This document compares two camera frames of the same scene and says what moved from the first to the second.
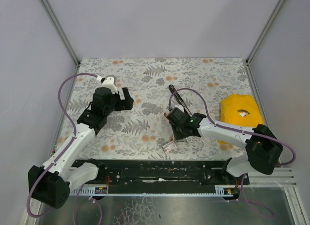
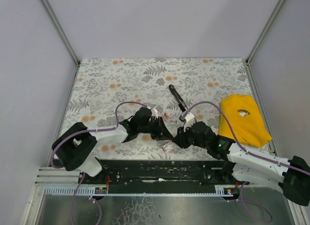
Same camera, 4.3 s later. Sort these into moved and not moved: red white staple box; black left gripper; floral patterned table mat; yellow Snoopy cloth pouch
Moved: black left gripper
Not moved: floral patterned table mat; red white staple box; yellow Snoopy cloth pouch
